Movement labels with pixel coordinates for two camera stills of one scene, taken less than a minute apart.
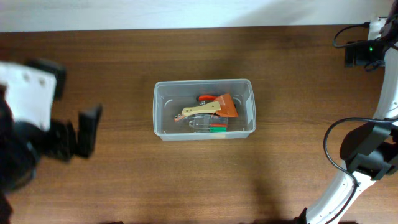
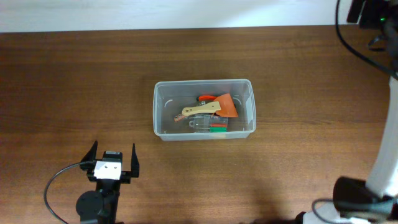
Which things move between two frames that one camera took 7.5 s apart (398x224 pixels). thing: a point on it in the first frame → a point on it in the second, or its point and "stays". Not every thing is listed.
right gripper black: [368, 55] → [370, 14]
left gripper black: [85, 142] → [127, 176]
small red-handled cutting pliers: [206, 98] stays
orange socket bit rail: [178, 117] stays
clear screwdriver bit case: [209, 123] stays
